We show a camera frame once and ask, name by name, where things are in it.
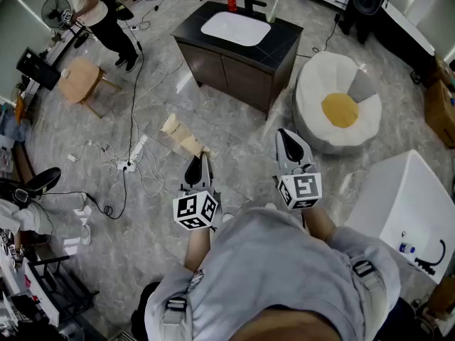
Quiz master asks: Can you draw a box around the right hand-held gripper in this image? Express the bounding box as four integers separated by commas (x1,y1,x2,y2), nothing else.
272,129,323,211

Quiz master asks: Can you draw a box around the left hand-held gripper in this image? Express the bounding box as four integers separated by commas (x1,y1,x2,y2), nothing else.
173,153,222,231

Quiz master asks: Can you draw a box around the beige cosmetic squeeze tube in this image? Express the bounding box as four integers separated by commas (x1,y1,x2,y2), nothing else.
159,113,214,159

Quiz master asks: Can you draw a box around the person's right forearm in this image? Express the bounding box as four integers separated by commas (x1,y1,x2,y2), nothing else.
301,206,337,243

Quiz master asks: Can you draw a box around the person's left forearm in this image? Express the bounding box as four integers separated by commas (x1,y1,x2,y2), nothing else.
183,225,211,273

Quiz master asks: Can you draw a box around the white power strip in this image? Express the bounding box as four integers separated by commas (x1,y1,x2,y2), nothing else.
117,135,149,173

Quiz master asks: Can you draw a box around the egg-shaped beanbag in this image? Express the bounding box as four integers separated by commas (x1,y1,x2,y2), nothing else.
293,50,383,155

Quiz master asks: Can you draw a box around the dark vanity cabinet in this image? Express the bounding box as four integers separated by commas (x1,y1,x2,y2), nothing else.
171,1,304,121

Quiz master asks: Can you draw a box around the person's grey shirt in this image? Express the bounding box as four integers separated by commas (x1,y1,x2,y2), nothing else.
144,204,402,341

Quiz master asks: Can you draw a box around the white box appliance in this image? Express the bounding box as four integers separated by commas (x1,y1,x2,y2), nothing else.
346,149,455,286

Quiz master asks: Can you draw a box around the white sink basin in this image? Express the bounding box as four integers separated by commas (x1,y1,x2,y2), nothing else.
200,11,272,48

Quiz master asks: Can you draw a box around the green cup with toothbrush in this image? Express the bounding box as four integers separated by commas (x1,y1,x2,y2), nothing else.
265,0,280,23

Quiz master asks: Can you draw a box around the cardboard box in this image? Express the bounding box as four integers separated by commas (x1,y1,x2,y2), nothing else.
423,80,455,148

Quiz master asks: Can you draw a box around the black faucet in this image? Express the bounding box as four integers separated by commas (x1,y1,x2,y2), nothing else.
243,0,267,17

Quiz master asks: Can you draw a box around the wooden stool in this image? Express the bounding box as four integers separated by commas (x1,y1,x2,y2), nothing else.
58,57,122,119

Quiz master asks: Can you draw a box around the black monitor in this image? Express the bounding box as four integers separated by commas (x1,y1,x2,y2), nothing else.
16,47,61,91

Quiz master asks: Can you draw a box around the black standing fan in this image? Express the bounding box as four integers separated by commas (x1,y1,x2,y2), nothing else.
41,0,92,49

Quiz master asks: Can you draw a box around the long black cable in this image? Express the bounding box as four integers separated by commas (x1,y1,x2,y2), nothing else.
85,40,145,220

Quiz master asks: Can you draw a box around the black floor cable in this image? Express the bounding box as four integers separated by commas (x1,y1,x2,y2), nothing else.
296,12,342,58

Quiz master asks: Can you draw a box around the grey harness strap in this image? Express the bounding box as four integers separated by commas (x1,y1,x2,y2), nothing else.
159,295,189,341
350,257,388,298

